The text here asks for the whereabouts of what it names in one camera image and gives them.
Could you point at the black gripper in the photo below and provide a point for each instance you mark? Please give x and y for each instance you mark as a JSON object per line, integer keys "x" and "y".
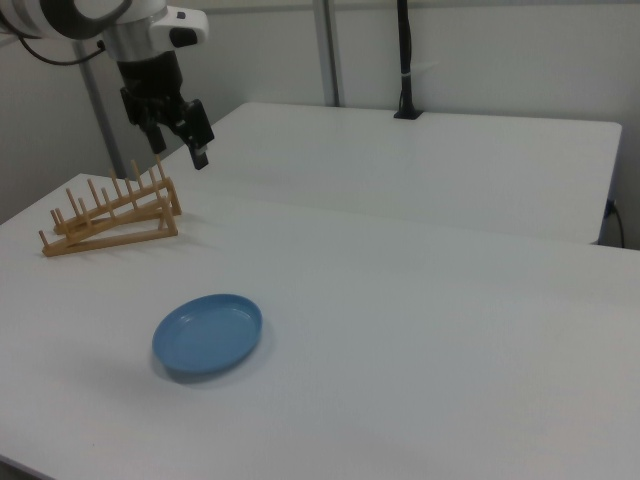
{"x": 150, "y": 80}

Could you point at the blue round plate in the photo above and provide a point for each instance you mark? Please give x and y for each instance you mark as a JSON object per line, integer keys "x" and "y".
{"x": 205, "y": 335}

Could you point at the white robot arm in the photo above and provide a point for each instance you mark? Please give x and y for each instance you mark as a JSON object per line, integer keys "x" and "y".
{"x": 130, "y": 40}

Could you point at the wooden plate rack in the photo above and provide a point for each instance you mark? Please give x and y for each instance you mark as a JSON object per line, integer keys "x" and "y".
{"x": 110, "y": 243}

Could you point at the grey partition end post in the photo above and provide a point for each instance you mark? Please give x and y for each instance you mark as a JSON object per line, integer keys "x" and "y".
{"x": 100, "y": 125}

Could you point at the grey metal partition corner post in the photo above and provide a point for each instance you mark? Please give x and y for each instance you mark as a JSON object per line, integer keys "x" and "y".
{"x": 327, "y": 50}

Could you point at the black camera pole with clamp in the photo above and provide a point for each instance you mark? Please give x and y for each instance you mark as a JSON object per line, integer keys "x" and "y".
{"x": 404, "y": 50}

